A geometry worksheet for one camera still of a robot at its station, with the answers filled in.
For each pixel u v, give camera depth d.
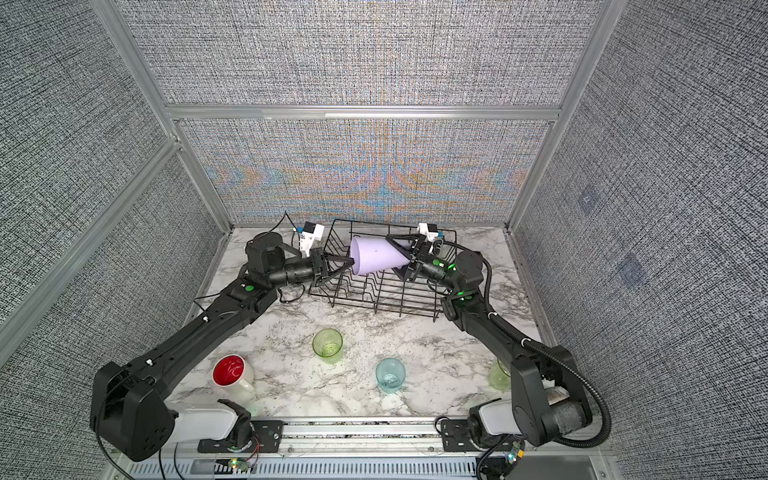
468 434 0.73
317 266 0.63
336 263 0.69
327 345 0.88
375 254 0.64
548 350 0.44
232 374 0.81
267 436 0.73
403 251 0.64
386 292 1.00
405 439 0.75
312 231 0.68
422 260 0.63
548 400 0.42
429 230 0.71
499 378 0.80
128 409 0.39
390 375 0.83
